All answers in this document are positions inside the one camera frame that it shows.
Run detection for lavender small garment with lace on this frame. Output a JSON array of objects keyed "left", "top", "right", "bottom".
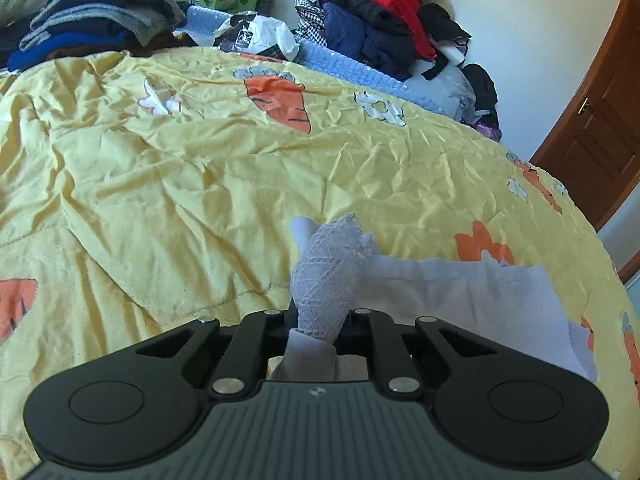
[{"left": 271, "top": 214, "right": 598, "bottom": 382}]

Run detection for grey white bundled clothes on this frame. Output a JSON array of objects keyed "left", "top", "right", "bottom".
[{"left": 405, "top": 61, "right": 502, "bottom": 143}]

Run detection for black clothes pile top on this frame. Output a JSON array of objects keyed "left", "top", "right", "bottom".
[{"left": 312, "top": 0, "right": 471, "bottom": 68}]

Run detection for folded dark clothes stack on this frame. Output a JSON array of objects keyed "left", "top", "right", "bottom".
[{"left": 1, "top": 0, "right": 186, "bottom": 72}]

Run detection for yellow carrot print bedsheet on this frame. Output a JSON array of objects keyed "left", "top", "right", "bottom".
[{"left": 1, "top": 48, "right": 639, "bottom": 479}]

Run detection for black white printed bag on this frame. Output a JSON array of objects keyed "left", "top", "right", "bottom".
[{"left": 213, "top": 12, "right": 299, "bottom": 61}]

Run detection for navy blue quilted jacket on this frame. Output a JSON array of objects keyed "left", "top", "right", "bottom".
[{"left": 319, "top": 0, "right": 416, "bottom": 81}]

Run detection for brown wooden door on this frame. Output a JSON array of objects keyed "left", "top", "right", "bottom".
[{"left": 532, "top": 0, "right": 639, "bottom": 230}]

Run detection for light blue knitted blanket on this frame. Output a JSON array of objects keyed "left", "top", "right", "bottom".
[{"left": 181, "top": 6, "right": 445, "bottom": 115}]

